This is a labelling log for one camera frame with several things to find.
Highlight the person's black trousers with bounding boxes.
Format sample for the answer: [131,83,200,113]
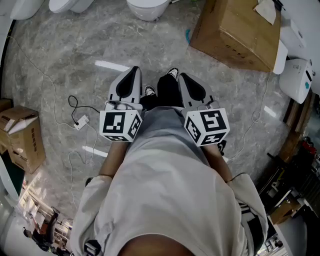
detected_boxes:
[139,73,185,112]

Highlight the large brown cardboard box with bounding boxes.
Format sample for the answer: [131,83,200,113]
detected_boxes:
[188,0,282,74]

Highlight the white toilet with tank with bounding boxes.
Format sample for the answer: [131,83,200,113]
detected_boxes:
[272,18,308,76]

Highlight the white round toilet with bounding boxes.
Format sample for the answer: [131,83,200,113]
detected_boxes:
[125,0,171,22]

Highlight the beige paper sheet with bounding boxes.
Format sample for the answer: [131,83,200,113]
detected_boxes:
[253,0,278,26]

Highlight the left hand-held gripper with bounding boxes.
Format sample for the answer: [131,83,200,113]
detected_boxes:
[99,66,144,143]

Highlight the person's right forearm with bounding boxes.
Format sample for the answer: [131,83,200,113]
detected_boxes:
[201,143,234,184]

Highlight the white toilet with blue sticker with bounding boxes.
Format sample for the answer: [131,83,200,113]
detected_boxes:
[278,58,315,105]

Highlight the person's left forearm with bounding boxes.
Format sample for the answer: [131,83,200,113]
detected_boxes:
[98,139,131,179]

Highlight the thin white cable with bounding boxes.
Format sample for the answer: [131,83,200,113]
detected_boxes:
[225,73,272,164]
[6,34,99,208]

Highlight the person's right shoe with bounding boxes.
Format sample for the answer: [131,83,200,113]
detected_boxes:
[165,66,180,79]

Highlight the person's shoe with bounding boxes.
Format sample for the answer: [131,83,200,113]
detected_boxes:
[144,85,158,97]
[165,66,180,79]

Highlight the open brown cardboard box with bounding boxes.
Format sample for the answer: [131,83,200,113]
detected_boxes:
[0,105,47,175]

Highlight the white power strip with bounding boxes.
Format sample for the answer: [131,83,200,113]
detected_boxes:
[73,114,91,131]

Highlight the person's grey shirt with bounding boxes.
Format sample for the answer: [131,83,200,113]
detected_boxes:
[69,105,270,256]

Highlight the brown wooden furniture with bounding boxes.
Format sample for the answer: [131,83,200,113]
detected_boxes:
[282,88,316,134]

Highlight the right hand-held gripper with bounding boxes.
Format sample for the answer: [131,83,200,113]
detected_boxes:
[177,72,231,147]

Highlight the black cable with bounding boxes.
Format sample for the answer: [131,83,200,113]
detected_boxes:
[67,95,101,125]

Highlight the person's left shoe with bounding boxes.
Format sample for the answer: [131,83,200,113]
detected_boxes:
[144,85,158,97]

